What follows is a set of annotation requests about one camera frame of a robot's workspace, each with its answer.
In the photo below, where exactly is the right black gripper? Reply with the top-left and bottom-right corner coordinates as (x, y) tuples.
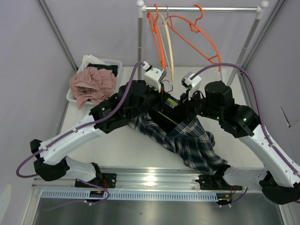
(173, 88), (223, 121)

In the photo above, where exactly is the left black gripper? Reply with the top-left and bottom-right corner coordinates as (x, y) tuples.
(127, 79), (170, 121)

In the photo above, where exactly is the navy plaid skirt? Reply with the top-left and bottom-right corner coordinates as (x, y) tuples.
(127, 113), (228, 175)

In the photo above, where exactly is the pink garment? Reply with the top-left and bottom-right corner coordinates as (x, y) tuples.
(69, 67), (117, 109)

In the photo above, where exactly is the green hanger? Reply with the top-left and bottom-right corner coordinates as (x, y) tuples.
(157, 80), (179, 126)

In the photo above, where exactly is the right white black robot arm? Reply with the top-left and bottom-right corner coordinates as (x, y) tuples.
(180, 80), (300, 205)

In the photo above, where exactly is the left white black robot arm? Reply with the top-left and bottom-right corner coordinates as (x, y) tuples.
(30, 81), (167, 188)

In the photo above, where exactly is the cream hanger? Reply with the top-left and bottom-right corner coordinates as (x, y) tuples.
(155, 5), (175, 82)

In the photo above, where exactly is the left orange hanger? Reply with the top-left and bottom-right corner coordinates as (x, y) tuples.
(147, 4), (166, 69)

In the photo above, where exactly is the orange hanger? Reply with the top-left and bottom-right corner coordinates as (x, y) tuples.
(147, 4), (166, 69)
(166, 4), (221, 64)

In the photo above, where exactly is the right orange hanger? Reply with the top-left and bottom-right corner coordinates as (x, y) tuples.
(166, 4), (221, 64)

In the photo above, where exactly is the dark green garment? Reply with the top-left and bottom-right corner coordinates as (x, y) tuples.
(87, 63), (119, 77)

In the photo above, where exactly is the white cloth in basket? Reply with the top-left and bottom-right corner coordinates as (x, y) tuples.
(82, 55), (105, 68)

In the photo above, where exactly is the silver clothes rack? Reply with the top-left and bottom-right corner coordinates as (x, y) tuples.
(135, 0), (270, 82)

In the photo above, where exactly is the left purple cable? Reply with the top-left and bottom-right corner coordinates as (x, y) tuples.
(15, 61), (146, 211)

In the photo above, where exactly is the purple cable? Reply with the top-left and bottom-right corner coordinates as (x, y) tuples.
(15, 61), (146, 211)
(191, 62), (300, 208)

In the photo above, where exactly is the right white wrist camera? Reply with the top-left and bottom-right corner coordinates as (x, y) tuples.
(181, 72), (202, 100)

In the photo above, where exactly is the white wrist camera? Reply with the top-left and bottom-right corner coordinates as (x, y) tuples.
(142, 61), (167, 92)
(181, 72), (202, 100)

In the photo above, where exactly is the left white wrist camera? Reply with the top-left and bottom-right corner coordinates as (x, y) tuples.
(142, 61), (167, 92)

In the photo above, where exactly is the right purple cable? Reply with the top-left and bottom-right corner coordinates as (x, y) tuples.
(191, 62), (300, 208)

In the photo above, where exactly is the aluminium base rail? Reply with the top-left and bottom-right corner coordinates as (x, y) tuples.
(31, 166), (270, 193)

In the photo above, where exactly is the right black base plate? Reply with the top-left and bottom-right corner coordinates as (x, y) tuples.
(195, 175), (243, 191)

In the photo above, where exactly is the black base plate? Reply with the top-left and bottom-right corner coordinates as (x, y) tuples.
(75, 173), (117, 189)
(195, 175), (243, 191)

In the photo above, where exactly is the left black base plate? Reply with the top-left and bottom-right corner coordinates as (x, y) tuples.
(75, 173), (117, 189)

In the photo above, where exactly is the white slotted cable duct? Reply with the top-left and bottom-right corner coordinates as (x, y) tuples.
(42, 189), (218, 202)

